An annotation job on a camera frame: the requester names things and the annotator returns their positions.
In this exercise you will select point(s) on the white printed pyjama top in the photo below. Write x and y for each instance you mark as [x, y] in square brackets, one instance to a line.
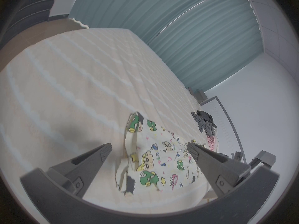
[155, 157]

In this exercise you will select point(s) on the pile of clothes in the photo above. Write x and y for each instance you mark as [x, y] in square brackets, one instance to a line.
[205, 125]

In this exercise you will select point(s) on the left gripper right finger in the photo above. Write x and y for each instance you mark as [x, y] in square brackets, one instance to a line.
[211, 163]

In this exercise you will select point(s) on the blue-green curtain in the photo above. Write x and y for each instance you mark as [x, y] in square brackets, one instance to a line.
[186, 31]

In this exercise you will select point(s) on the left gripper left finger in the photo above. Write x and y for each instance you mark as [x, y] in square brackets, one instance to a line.
[82, 166]

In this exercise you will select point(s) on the bed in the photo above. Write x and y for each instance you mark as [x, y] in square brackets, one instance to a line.
[77, 85]

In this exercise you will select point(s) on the dark grey wardrobe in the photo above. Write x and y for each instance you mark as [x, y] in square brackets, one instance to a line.
[30, 10]

